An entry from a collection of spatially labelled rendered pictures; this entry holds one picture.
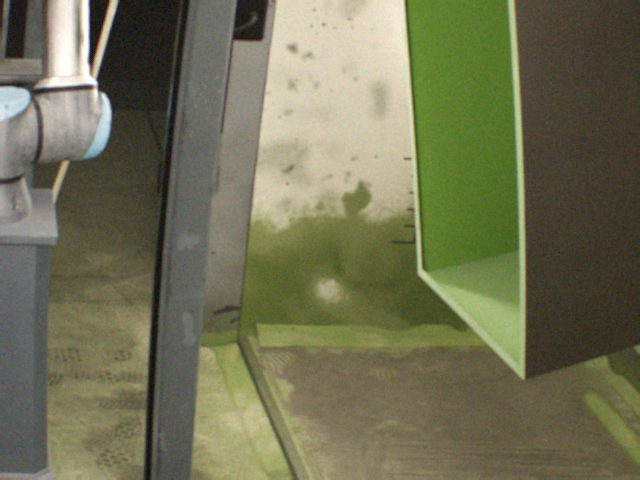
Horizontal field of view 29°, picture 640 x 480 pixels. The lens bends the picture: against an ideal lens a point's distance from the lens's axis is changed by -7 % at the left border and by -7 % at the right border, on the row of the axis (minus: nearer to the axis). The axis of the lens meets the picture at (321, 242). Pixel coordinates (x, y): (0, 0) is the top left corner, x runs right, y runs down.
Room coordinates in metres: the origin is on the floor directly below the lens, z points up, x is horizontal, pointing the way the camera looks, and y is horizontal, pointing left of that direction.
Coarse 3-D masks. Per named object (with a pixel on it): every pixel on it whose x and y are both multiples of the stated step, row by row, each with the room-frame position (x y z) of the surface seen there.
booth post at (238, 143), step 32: (256, 64) 3.46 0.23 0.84; (256, 96) 3.47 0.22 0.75; (224, 128) 3.45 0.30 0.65; (256, 128) 3.47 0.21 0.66; (224, 160) 3.45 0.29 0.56; (224, 192) 3.45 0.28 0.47; (224, 224) 3.45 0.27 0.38; (224, 256) 3.46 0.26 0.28; (224, 288) 3.46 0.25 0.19; (224, 320) 3.46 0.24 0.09
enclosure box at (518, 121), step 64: (448, 0) 3.06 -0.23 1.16; (512, 0) 2.46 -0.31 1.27; (576, 0) 2.50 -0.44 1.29; (448, 64) 3.07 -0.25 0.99; (512, 64) 2.48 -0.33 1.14; (576, 64) 2.51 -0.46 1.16; (448, 128) 3.07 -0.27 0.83; (512, 128) 3.14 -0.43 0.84; (576, 128) 2.52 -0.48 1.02; (448, 192) 3.08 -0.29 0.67; (512, 192) 3.15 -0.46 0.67; (576, 192) 2.52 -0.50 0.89; (448, 256) 3.09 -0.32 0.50; (512, 256) 3.13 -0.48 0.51; (576, 256) 2.53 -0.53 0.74; (512, 320) 2.78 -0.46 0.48; (576, 320) 2.55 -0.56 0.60
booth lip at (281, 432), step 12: (240, 336) 3.47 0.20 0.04; (240, 348) 3.43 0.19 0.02; (252, 360) 3.32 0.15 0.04; (252, 372) 3.26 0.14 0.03; (264, 384) 3.19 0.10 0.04; (264, 396) 3.12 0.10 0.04; (264, 408) 3.09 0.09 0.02; (276, 408) 3.05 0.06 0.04; (276, 420) 2.99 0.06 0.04; (276, 432) 2.95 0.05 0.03; (288, 432) 2.93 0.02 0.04; (288, 444) 2.87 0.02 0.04; (288, 456) 2.81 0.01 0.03; (300, 468) 2.75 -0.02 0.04
